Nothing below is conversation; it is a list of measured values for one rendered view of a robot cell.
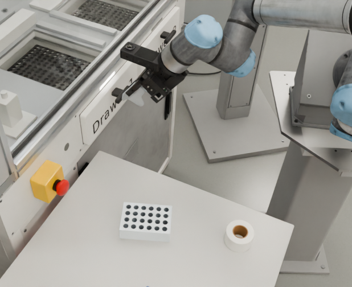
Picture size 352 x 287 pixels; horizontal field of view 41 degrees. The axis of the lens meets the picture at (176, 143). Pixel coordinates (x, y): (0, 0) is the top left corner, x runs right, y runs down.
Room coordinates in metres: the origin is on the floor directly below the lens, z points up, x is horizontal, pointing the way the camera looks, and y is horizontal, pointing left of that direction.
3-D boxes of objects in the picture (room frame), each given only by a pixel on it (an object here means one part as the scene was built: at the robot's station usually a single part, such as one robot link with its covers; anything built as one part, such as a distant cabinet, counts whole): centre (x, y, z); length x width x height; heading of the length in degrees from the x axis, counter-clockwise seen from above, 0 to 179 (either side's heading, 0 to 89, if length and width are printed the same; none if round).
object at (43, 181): (0.69, 0.30, 0.88); 0.07 x 0.05 x 0.07; 159
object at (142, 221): (0.67, 0.06, 0.78); 0.12 x 0.08 x 0.04; 90
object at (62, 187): (0.68, 0.27, 0.88); 0.04 x 0.03 x 0.04; 159
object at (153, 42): (1.30, 0.08, 0.87); 0.29 x 0.02 x 0.11; 159
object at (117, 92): (1.00, 0.17, 0.91); 0.07 x 0.04 x 0.01; 159
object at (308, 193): (1.13, -0.52, 0.38); 0.30 x 0.30 x 0.76; 3
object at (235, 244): (0.64, -0.17, 0.78); 0.07 x 0.07 x 0.04
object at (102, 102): (1.01, 0.19, 0.87); 0.29 x 0.02 x 0.11; 159
